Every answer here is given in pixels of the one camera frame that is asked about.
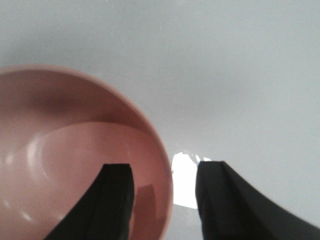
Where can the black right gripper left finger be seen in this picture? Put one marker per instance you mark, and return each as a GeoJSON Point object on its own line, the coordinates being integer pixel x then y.
{"type": "Point", "coordinates": [105, 209]}

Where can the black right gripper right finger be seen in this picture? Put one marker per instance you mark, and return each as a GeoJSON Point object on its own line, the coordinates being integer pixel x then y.
{"type": "Point", "coordinates": [231, 209]}

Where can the pink bowl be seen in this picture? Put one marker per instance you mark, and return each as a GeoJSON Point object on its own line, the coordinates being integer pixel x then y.
{"type": "Point", "coordinates": [58, 127]}

